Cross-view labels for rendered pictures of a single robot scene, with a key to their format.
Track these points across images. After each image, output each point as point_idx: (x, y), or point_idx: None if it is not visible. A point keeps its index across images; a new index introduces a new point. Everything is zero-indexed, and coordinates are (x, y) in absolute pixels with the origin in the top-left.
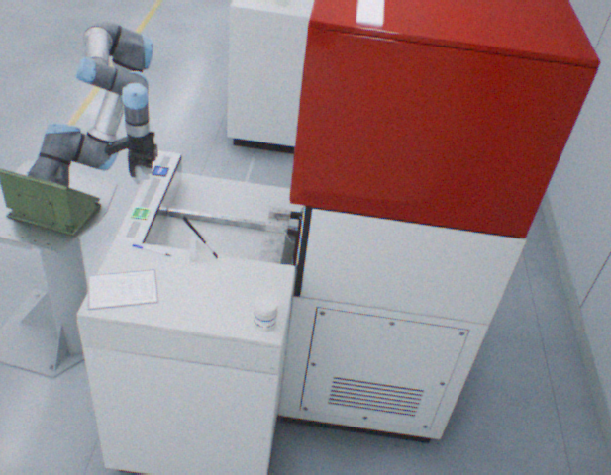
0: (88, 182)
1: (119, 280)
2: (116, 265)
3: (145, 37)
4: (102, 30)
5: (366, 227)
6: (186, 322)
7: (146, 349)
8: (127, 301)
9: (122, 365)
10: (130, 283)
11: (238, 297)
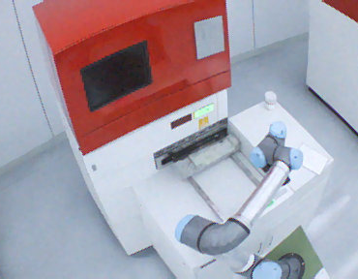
0: None
1: (310, 164)
2: (305, 173)
3: (186, 220)
4: (235, 217)
5: None
6: (298, 128)
7: None
8: (313, 151)
9: None
10: (307, 159)
11: (269, 123)
